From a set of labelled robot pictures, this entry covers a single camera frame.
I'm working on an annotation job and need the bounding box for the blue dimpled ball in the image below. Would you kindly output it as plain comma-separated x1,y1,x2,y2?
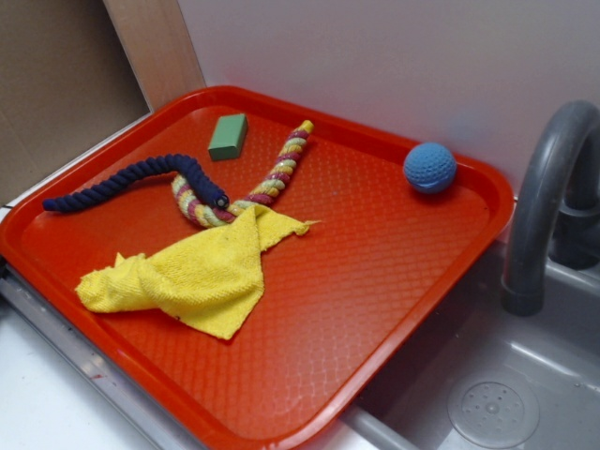
403,142,458,194

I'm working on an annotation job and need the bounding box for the red plastic tray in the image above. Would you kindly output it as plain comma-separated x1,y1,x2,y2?
1,87,514,449

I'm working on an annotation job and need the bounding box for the yellow cloth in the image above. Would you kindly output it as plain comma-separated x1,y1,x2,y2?
76,205,311,340

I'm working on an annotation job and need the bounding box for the green rectangular block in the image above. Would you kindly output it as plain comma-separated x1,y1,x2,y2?
208,113,248,161

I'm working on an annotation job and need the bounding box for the grey plastic sink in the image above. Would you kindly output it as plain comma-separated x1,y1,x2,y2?
343,245,599,449

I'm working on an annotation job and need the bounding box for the wooden board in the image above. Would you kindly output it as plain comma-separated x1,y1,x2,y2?
104,0,206,111

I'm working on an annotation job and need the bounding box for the grey plastic faucet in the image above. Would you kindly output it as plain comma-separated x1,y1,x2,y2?
502,100,599,316

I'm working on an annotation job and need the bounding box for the brown cardboard panel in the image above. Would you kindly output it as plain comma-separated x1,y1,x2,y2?
1,1,148,203

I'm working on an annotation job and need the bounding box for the multicoloured twisted rope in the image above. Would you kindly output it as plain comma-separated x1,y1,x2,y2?
171,119,315,230

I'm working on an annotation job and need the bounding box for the dark blue rope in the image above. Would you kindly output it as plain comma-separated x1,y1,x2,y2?
41,154,231,213

